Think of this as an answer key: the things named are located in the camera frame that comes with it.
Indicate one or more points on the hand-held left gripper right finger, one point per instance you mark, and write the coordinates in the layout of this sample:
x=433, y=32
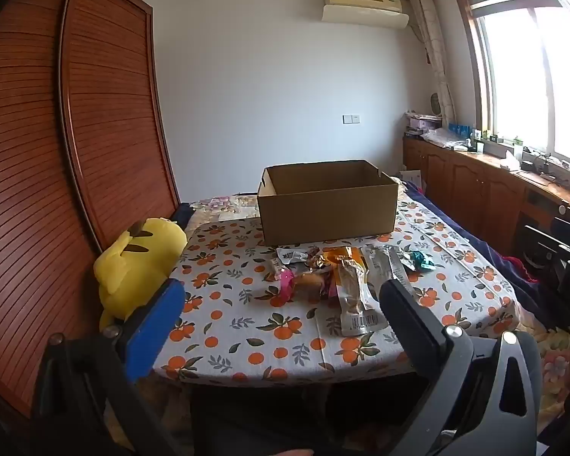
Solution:
x=408, y=313

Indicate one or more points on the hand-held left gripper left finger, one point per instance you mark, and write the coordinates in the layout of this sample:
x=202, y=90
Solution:
x=152, y=332

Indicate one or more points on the silver barcode snack packet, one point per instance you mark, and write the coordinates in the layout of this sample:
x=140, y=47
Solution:
x=356, y=304

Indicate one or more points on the long silver snack packet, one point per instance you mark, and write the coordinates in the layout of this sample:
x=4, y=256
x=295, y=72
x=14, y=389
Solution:
x=384, y=266

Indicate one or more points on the teal candy wrapper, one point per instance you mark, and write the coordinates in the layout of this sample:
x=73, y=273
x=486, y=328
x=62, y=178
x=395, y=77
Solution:
x=420, y=260

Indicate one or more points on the orange snack packet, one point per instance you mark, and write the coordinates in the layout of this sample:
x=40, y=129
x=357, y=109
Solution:
x=344, y=254

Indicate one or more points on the small cake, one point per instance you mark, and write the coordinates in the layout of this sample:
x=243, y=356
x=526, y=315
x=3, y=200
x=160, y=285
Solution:
x=309, y=285

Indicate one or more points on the gold brown candy wrapper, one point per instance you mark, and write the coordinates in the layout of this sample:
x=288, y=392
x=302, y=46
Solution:
x=319, y=261

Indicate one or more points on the pink candy wrapper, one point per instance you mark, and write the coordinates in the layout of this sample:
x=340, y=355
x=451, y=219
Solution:
x=287, y=287

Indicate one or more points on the cardboard box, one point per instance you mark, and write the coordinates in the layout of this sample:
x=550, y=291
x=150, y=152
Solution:
x=323, y=218

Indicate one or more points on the silver black snack packet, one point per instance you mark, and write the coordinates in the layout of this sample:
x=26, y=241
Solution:
x=290, y=254

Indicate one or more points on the white pink-print packet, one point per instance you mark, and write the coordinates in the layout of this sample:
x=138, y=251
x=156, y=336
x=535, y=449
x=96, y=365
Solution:
x=275, y=268

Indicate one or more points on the red cloth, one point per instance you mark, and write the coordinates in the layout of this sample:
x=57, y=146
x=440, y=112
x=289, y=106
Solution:
x=520, y=270

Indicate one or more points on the dark blue blanket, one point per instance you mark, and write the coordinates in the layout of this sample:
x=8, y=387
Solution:
x=517, y=289

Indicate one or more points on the yellow plush toy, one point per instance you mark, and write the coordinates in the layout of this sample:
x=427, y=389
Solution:
x=133, y=266

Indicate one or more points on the white tissue pack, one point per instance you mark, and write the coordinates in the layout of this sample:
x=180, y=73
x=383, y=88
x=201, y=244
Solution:
x=510, y=162

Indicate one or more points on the orange-print tablecloth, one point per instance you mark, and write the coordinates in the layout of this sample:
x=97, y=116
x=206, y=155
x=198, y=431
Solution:
x=247, y=332

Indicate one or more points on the wooden cabinet counter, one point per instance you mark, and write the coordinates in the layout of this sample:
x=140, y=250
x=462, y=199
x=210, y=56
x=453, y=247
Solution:
x=460, y=185

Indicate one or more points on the white carton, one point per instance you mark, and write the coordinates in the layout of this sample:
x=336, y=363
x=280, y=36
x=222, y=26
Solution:
x=411, y=179

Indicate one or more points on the row of blue bottles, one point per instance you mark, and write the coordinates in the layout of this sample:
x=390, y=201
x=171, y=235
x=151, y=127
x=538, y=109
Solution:
x=460, y=128

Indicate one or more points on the clear plastic bag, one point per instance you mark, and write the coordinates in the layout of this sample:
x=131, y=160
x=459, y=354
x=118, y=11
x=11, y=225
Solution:
x=444, y=138

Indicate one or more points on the window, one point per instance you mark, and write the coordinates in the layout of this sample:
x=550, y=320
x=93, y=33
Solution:
x=513, y=80

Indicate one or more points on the stack of small boxes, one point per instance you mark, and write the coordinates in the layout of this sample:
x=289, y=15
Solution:
x=420, y=123

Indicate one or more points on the small round fan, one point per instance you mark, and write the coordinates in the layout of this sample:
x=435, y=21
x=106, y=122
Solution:
x=437, y=103

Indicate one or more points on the wooden slatted wardrobe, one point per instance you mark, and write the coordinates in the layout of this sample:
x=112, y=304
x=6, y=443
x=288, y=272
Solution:
x=99, y=128

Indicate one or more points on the patterned curtain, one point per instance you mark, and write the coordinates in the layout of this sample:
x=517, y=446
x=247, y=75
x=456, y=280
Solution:
x=432, y=47

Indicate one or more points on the white wall switch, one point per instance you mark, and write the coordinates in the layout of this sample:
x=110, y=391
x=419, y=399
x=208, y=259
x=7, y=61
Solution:
x=351, y=118

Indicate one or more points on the wall air conditioner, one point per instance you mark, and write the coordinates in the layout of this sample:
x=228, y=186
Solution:
x=361, y=7

